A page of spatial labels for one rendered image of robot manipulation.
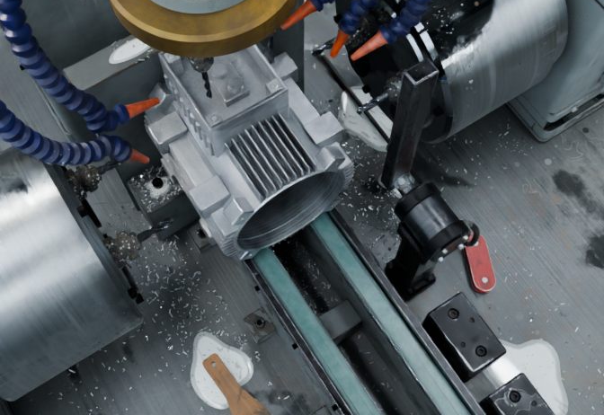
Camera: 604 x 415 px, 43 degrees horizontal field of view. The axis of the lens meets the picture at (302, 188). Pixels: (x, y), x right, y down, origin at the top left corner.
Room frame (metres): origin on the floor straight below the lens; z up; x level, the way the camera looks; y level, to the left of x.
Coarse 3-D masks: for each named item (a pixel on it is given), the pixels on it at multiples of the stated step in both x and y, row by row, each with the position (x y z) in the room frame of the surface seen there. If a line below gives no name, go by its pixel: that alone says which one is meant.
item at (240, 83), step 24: (168, 72) 0.48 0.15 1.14; (192, 72) 0.49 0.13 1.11; (216, 72) 0.48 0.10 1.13; (240, 72) 0.49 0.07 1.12; (264, 72) 0.48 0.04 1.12; (192, 96) 0.46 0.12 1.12; (216, 96) 0.46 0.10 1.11; (240, 96) 0.45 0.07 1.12; (264, 96) 0.45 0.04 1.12; (288, 96) 0.45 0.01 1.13; (192, 120) 0.43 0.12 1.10; (240, 120) 0.41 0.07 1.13; (264, 120) 0.43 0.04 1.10; (216, 144) 0.40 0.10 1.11
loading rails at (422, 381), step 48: (192, 240) 0.39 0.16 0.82; (336, 240) 0.35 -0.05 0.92; (288, 288) 0.29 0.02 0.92; (336, 288) 0.31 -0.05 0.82; (384, 288) 0.28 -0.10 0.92; (288, 336) 0.23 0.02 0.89; (336, 336) 0.24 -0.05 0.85; (384, 336) 0.23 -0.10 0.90; (336, 384) 0.16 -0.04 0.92; (432, 384) 0.16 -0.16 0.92
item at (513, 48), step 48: (336, 0) 0.65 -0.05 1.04; (384, 0) 0.57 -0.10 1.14; (432, 0) 0.55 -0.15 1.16; (480, 0) 0.56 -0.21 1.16; (528, 0) 0.57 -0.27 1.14; (384, 48) 0.55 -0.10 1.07; (432, 48) 0.50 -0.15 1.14; (480, 48) 0.51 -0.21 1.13; (528, 48) 0.53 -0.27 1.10; (384, 96) 0.48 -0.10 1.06; (432, 96) 0.47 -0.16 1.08; (480, 96) 0.48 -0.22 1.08
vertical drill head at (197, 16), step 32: (128, 0) 0.42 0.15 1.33; (160, 0) 0.41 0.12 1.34; (192, 0) 0.41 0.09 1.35; (224, 0) 0.41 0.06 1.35; (256, 0) 0.42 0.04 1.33; (288, 0) 0.43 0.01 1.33; (160, 32) 0.39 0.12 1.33; (192, 32) 0.39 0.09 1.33; (224, 32) 0.39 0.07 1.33; (256, 32) 0.40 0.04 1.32; (192, 64) 0.40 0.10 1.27
